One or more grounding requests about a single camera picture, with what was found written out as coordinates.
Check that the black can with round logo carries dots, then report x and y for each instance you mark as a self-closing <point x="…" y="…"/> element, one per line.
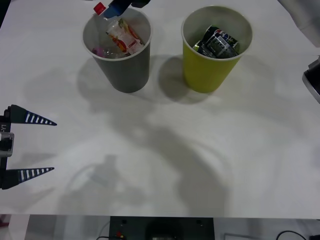
<point x="225" y="33"/>

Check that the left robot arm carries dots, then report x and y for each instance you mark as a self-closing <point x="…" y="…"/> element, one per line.
<point x="6" y="145"/>

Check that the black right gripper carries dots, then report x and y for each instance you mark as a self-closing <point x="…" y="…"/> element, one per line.
<point x="140" y="3"/>

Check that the black robot torso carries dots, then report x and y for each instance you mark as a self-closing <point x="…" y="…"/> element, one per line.
<point x="160" y="228"/>

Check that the clear bottle with pink cap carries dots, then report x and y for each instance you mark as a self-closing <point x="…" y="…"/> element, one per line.
<point x="105" y="51"/>

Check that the grey plastic bin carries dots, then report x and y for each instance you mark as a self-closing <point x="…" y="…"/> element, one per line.
<point x="125" y="72"/>

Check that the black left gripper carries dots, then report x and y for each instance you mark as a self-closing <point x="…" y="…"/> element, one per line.
<point x="5" y="125"/>

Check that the plastic bottle with red cap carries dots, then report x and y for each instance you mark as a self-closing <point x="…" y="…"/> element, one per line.
<point x="125" y="37"/>

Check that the black can with silver print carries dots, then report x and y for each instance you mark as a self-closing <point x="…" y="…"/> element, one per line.
<point x="215" y="48"/>

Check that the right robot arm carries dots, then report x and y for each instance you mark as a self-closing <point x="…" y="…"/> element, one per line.
<point x="310" y="20"/>

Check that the yellow-green plastic bin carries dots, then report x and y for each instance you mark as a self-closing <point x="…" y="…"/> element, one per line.
<point x="205" y="75"/>

